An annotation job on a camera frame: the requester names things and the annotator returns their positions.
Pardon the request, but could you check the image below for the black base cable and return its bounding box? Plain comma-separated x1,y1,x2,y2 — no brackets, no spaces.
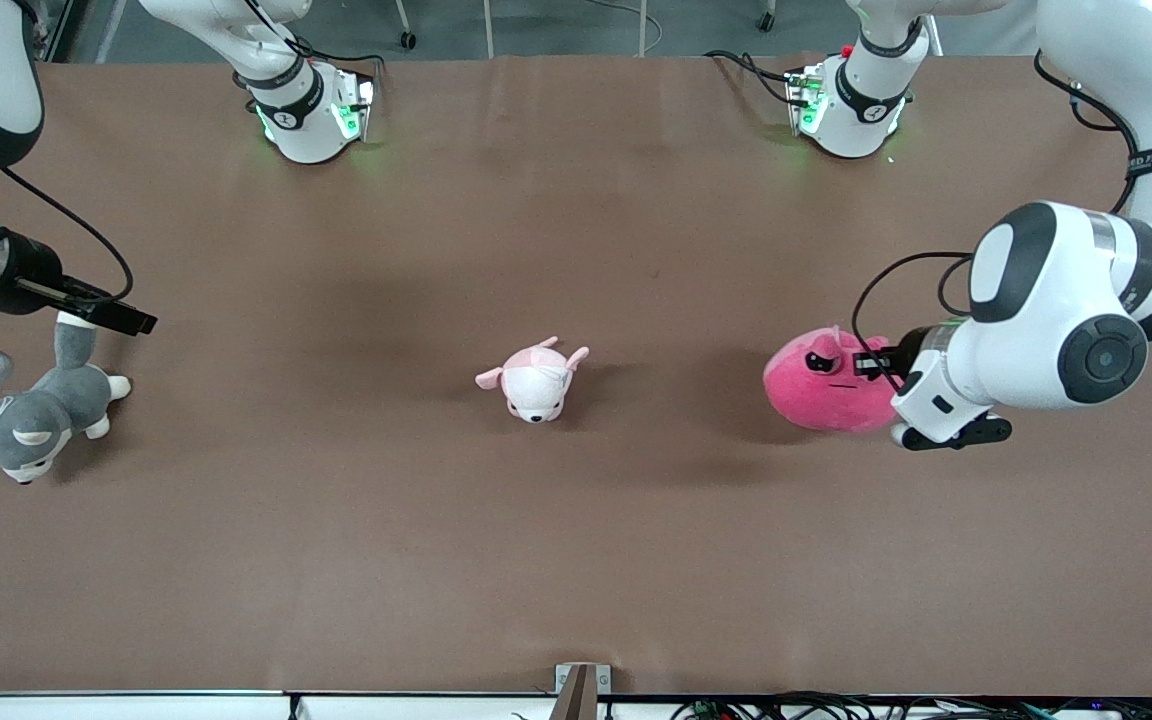
248,0,384,91
704,48,799,106

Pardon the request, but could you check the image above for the black right base cable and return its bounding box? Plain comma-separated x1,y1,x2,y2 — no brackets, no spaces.
248,0,384,91

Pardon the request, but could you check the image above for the black cable bundle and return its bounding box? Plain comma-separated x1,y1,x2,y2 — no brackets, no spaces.
671,690,1152,720

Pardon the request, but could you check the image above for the metal table edge bracket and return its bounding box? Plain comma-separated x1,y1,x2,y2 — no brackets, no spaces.
554,663,613,720

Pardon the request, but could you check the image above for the black left base cable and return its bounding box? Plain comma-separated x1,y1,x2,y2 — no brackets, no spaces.
704,48,799,106

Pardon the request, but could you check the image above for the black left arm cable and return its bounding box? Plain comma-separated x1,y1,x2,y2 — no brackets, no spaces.
1033,50,1140,216

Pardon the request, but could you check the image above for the pale pink dog plush toy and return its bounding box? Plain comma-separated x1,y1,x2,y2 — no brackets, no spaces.
476,337,590,424

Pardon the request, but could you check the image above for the white table edge rail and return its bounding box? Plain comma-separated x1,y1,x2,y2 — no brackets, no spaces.
0,690,557,720

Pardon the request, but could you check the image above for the grey husky plush toy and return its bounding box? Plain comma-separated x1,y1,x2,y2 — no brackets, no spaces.
0,310,132,486

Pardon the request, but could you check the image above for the hot pink round plush toy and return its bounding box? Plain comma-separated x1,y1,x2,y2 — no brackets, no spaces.
763,325,902,433

